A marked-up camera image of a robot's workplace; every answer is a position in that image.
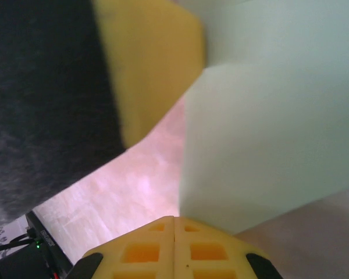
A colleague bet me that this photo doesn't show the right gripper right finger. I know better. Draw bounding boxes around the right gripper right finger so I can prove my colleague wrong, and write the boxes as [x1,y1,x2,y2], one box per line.
[174,216,283,279]

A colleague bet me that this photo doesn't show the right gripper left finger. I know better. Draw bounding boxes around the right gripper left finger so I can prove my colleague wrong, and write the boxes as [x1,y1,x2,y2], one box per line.
[66,215,175,279]

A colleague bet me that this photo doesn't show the light green paper sheet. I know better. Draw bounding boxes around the light green paper sheet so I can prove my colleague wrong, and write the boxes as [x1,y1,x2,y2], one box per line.
[179,0,349,237]

